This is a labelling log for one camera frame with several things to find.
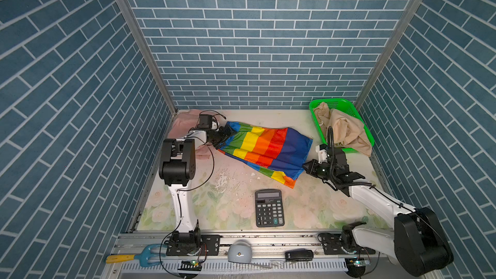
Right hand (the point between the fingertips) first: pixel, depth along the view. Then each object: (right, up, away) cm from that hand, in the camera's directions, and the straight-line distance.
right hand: (301, 163), depth 87 cm
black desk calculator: (-15, -18, -6) cm, 25 cm away
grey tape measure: (-26, -26, -23) cm, 43 cm away
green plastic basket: (+33, +29, +27) cm, 51 cm away
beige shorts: (+22, +14, +3) cm, 27 cm away
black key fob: (-5, -30, -19) cm, 35 cm away
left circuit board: (-45, -36, -15) cm, 60 cm away
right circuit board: (+17, -37, -15) cm, 43 cm away
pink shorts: (-62, +19, +21) cm, 69 cm away
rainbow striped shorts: (-10, +3, +10) cm, 14 cm away
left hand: (-35, +12, +16) cm, 40 cm away
